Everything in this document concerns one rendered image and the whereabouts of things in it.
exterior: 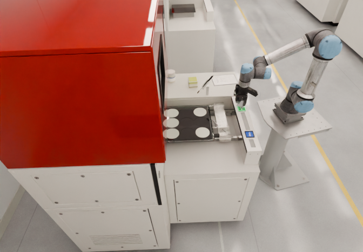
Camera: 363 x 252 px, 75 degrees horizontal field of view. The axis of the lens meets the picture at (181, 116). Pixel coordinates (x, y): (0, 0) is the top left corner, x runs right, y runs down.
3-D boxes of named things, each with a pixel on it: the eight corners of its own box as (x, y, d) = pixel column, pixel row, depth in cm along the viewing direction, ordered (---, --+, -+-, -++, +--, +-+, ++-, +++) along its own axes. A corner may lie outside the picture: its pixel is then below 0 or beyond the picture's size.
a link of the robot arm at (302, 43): (324, 19, 147) (249, 56, 168) (331, 25, 139) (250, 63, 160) (329, 34, 153) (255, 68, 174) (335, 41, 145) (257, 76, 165)
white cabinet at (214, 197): (170, 227, 210) (163, 176, 154) (171, 143, 280) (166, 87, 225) (243, 225, 210) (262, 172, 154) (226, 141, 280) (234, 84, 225)
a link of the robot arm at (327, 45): (304, 103, 176) (337, 29, 140) (310, 116, 164) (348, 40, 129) (288, 101, 176) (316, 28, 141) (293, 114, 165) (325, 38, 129)
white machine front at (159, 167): (158, 205, 139) (150, 164, 112) (162, 111, 199) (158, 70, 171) (163, 204, 139) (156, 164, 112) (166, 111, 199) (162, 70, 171)
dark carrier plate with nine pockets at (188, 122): (162, 141, 165) (162, 140, 165) (164, 108, 191) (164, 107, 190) (212, 139, 165) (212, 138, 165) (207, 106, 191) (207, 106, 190)
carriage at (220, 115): (219, 142, 169) (219, 139, 167) (213, 108, 196) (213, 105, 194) (230, 141, 169) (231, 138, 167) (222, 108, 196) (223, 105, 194)
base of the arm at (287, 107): (289, 100, 195) (293, 90, 188) (304, 110, 185) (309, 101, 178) (275, 104, 189) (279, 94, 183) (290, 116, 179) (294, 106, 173)
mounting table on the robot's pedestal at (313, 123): (293, 104, 221) (297, 93, 212) (326, 138, 190) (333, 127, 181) (248, 113, 213) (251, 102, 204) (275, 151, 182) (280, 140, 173)
